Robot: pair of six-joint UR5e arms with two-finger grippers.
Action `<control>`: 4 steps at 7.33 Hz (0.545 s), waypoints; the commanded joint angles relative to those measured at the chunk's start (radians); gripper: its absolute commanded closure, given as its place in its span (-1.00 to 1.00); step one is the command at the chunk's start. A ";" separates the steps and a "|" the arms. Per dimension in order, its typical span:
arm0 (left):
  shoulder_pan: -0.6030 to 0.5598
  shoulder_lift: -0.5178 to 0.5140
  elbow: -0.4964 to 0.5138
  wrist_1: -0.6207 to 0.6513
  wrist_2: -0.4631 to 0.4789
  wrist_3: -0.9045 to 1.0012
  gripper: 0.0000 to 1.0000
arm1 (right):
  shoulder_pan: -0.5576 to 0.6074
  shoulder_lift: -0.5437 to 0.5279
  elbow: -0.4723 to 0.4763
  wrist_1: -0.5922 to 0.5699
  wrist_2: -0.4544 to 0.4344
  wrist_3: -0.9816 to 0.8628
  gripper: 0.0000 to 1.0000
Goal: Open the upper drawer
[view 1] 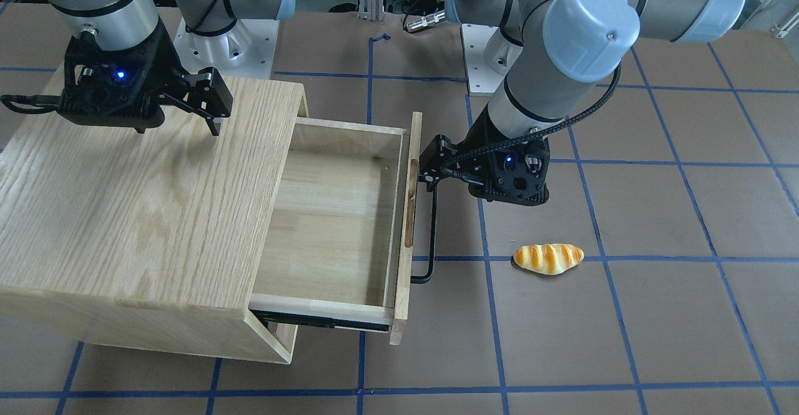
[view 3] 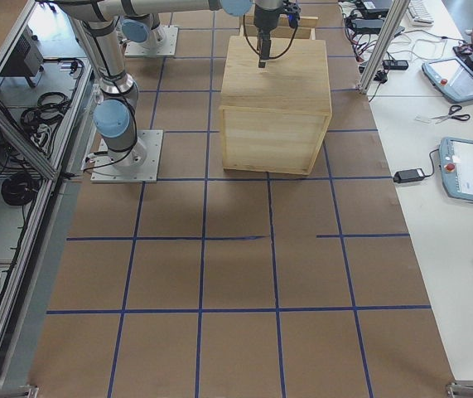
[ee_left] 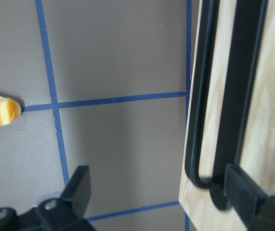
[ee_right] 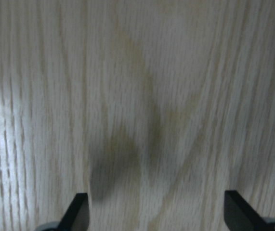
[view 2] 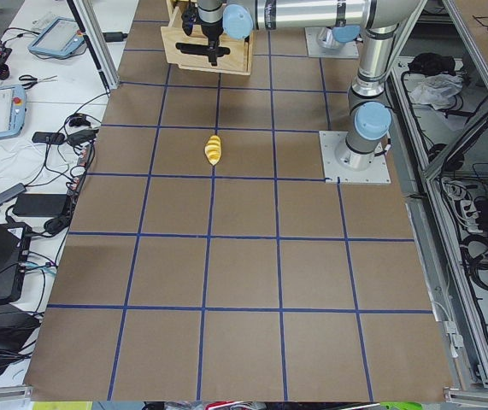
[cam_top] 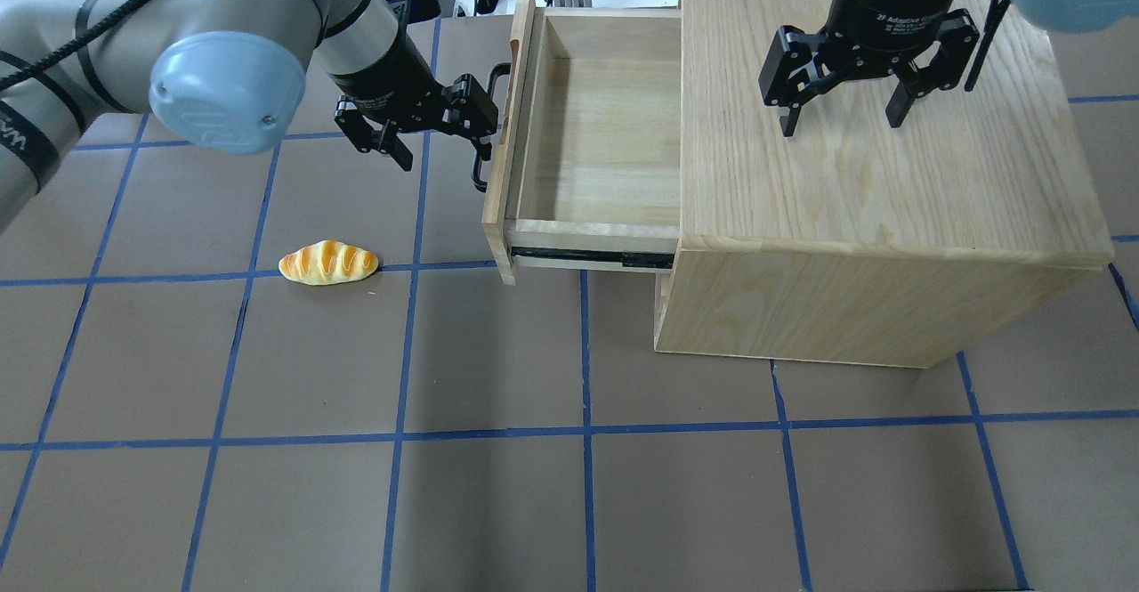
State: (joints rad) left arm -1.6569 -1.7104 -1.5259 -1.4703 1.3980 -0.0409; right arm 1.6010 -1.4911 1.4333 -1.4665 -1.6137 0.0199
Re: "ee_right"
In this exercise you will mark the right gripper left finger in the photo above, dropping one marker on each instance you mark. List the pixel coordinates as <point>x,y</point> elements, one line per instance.
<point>77,216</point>

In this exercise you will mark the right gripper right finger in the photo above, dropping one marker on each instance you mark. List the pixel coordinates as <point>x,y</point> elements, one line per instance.
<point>240,216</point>

